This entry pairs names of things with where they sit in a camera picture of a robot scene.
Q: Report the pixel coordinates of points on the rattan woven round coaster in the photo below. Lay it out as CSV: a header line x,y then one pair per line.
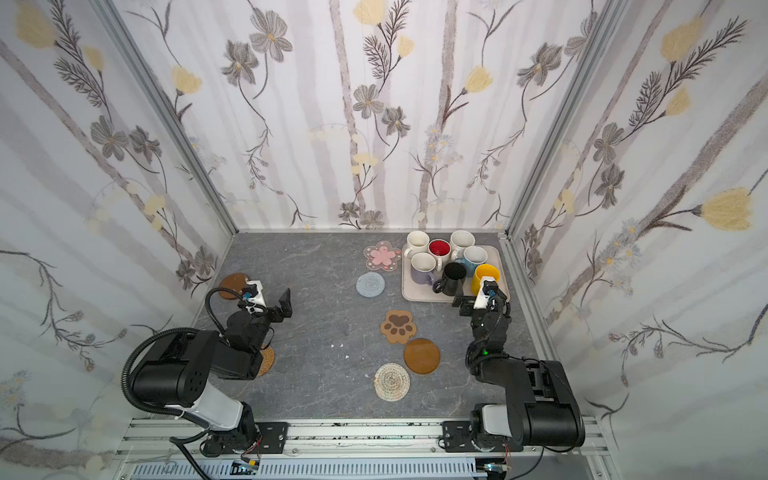
x,y
268,361

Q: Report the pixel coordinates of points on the white mug red inside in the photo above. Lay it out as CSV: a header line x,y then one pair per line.
x,y
440,250

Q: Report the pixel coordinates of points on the blue mug white inside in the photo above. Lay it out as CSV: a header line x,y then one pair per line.
x,y
472,257

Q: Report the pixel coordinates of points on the white mug back right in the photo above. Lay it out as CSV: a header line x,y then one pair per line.
x,y
460,240

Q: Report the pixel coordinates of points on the beige serving tray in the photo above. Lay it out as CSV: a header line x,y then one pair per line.
x,y
423,293

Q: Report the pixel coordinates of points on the white slotted cable duct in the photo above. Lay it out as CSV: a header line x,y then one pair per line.
x,y
376,468

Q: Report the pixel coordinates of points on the brown paw print coaster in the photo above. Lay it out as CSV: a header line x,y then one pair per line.
x,y
398,326

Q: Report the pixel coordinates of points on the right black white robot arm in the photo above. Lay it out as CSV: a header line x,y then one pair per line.
x,y
539,408

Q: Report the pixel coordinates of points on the dark brown round coaster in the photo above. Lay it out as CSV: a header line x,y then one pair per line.
x,y
234,282

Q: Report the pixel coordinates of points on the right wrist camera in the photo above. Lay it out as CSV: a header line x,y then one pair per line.
x,y
488,295

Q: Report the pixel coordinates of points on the white mug back left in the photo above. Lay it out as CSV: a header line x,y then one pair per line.
x,y
416,242

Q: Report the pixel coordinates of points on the grey round felt coaster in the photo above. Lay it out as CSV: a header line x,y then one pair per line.
x,y
370,285

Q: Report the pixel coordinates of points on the black mug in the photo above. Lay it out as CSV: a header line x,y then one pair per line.
x,y
451,281

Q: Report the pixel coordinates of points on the woven multicolour round coaster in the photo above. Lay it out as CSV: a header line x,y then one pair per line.
x,y
391,382

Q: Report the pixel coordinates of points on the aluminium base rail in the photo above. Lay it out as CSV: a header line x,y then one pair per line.
x,y
145,451

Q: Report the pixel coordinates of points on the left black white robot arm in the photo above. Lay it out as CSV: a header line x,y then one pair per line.
x,y
169,374

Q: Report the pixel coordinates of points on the lavender mug white inside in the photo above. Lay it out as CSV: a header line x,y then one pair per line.
x,y
423,268

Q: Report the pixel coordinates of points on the yellow mug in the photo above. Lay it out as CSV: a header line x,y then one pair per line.
x,y
481,273

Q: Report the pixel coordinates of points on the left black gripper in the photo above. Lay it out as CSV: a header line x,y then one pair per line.
x,y
274,309

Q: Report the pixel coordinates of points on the pink flower coaster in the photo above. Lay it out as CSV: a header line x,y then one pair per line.
x,y
382,257

